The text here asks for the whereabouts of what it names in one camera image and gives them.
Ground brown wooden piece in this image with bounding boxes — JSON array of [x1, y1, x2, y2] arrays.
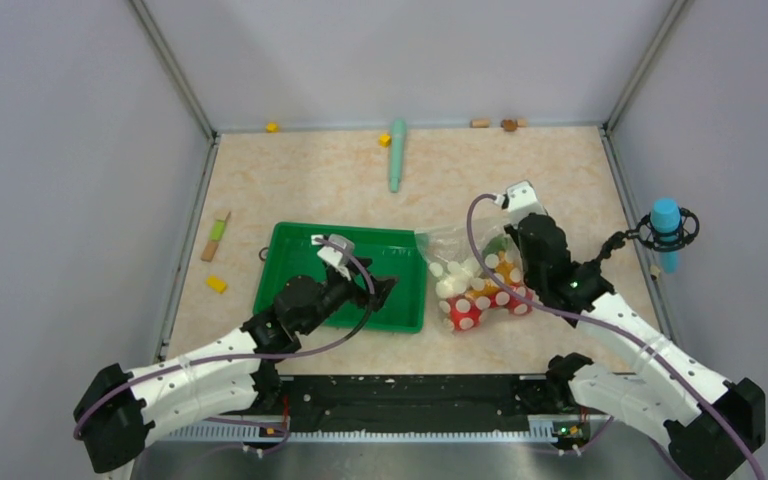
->
[[500, 119, 519, 132]]

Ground clear dotted zip bag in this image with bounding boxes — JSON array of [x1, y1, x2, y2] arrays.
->
[[415, 218, 534, 332]]

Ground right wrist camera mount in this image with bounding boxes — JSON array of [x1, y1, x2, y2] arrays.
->
[[494, 180, 547, 225]]

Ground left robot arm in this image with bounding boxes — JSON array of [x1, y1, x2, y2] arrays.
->
[[73, 268, 398, 474]]

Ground mint green marker pen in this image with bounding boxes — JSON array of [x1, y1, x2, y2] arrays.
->
[[388, 118, 407, 193]]

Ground wooden green block stick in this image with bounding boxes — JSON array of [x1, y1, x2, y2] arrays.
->
[[200, 209, 231, 262]]

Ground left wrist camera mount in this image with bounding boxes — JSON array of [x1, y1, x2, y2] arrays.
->
[[311, 234, 355, 279]]

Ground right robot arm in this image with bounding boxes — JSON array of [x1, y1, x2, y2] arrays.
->
[[505, 209, 766, 479]]

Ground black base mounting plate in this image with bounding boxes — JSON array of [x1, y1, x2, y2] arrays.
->
[[242, 374, 589, 434]]

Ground green plastic tray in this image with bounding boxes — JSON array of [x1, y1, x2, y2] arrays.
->
[[252, 222, 427, 334]]

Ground blue microphone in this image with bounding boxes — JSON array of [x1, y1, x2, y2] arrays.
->
[[650, 197, 681, 274]]

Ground yellow lego brick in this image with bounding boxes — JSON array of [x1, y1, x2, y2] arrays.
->
[[206, 275, 228, 294]]

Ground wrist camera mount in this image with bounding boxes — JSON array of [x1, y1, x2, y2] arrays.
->
[[494, 180, 547, 225], [311, 234, 355, 279]]

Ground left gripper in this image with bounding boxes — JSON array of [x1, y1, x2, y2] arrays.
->
[[299, 256, 399, 335]]

